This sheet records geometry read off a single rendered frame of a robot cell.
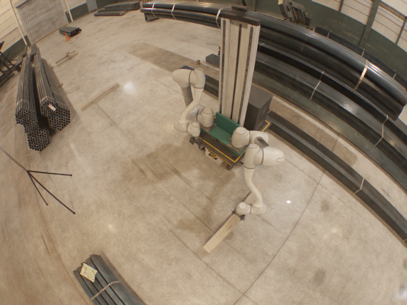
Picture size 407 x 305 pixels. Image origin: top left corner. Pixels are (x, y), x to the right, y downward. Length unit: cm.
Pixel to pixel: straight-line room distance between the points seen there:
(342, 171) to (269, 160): 174
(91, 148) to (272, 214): 292
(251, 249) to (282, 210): 62
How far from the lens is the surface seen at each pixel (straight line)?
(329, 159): 291
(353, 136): 366
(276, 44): 308
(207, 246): 193
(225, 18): 164
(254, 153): 138
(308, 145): 286
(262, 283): 223
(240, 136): 192
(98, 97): 422
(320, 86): 385
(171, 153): 262
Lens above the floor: 213
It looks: 56 degrees down
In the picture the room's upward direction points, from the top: 3 degrees counter-clockwise
